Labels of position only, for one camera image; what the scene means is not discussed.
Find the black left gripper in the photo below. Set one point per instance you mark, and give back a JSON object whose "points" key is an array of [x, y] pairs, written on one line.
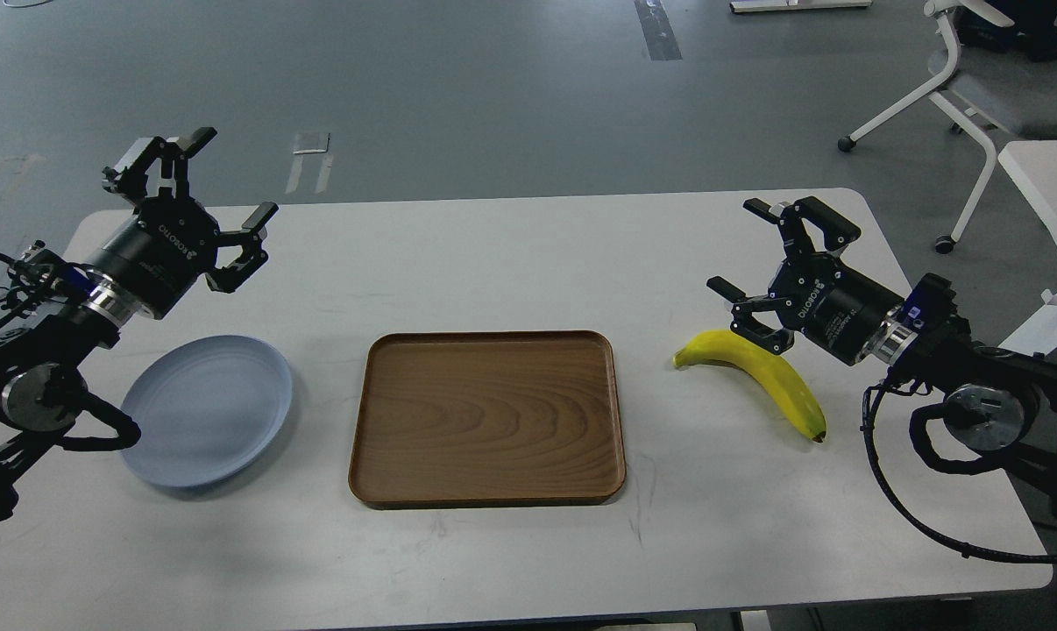
{"points": [[171, 240]]}

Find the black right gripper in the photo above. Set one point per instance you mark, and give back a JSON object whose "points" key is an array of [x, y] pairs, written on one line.
{"points": [[829, 303]]}

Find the yellow banana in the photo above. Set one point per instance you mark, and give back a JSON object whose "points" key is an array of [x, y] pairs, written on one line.
{"points": [[781, 382]]}

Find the light blue plate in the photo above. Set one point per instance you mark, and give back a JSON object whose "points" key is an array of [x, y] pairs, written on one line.
{"points": [[206, 410]]}

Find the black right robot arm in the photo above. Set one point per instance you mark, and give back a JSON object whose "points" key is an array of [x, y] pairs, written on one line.
{"points": [[1000, 408]]}

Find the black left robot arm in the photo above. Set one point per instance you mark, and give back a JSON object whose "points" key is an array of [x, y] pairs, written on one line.
{"points": [[54, 313]]}

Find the white office chair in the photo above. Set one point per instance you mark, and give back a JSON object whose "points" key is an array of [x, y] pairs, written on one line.
{"points": [[978, 90]]}

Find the brown wooden tray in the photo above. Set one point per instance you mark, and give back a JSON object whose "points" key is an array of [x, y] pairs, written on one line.
{"points": [[488, 419]]}

